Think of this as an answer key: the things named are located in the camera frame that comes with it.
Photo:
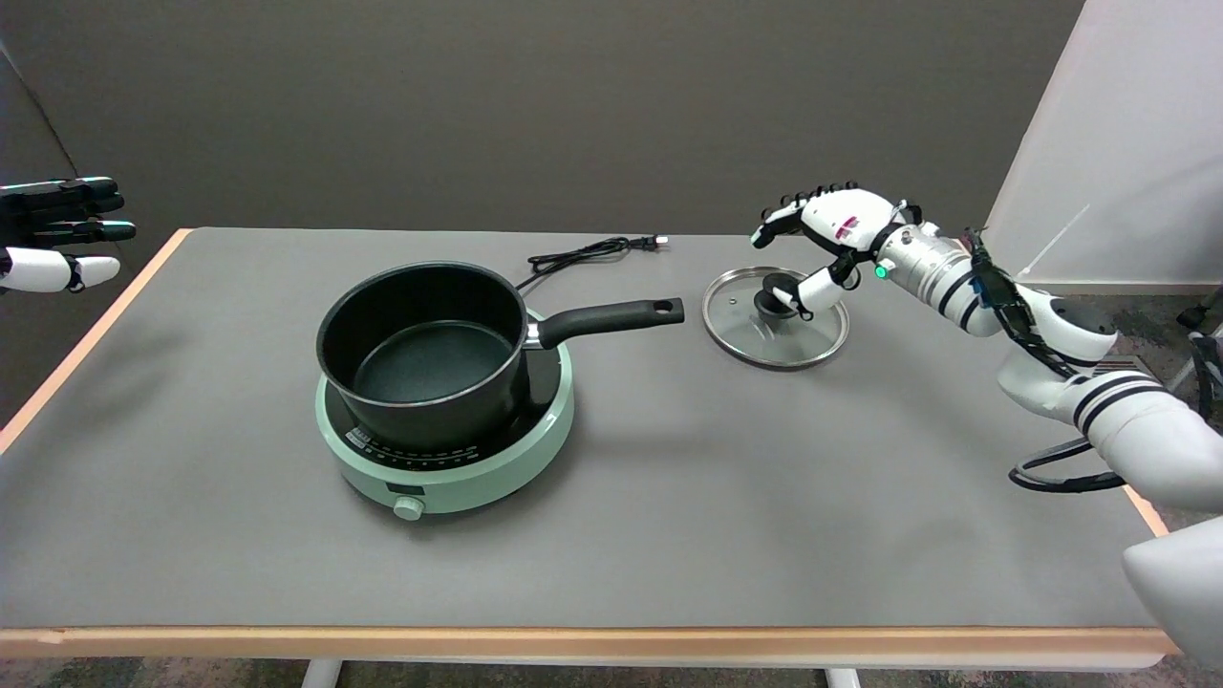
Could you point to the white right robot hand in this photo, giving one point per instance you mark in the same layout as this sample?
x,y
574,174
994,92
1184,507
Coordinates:
x,y
846,215

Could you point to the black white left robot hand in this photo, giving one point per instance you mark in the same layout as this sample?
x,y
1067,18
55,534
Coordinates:
x,y
43,270

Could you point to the glass pot lid black knob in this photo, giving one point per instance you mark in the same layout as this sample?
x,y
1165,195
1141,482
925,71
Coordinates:
x,y
736,330

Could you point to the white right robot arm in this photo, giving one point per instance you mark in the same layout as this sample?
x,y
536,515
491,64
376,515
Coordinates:
x,y
1137,420

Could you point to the floor vent grille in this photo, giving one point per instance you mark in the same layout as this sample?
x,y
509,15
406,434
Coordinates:
x,y
1137,364

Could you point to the gray table mat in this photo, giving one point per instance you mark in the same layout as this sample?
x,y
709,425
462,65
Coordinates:
x,y
239,554

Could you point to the office chair base with casters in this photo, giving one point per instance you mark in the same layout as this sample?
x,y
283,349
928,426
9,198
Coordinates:
x,y
1192,315

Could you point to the green round induction cooker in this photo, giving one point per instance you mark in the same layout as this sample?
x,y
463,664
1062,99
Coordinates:
x,y
478,478

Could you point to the white table leg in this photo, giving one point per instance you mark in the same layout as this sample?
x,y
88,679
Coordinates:
x,y
321,675
843,679

